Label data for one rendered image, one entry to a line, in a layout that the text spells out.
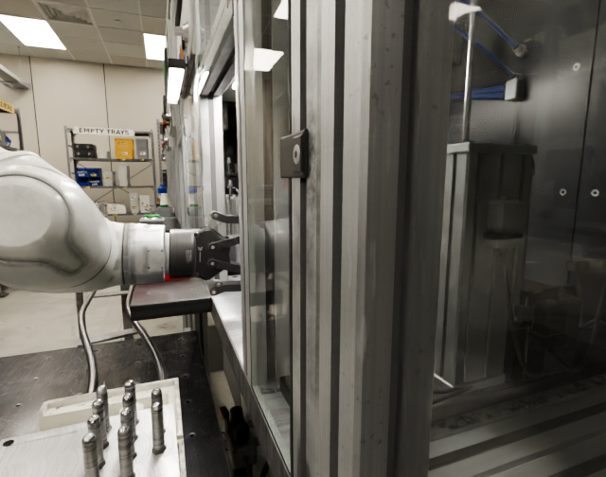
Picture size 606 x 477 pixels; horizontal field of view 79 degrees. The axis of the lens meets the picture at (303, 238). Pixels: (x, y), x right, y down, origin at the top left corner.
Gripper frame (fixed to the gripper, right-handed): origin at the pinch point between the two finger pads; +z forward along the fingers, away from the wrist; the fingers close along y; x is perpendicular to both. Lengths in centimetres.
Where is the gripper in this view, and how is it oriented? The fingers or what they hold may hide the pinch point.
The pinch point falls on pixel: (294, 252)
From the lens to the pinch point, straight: 63.0
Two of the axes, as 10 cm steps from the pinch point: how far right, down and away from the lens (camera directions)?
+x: -3.5, -1.5, 9.2
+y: 0.6, -9.9, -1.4
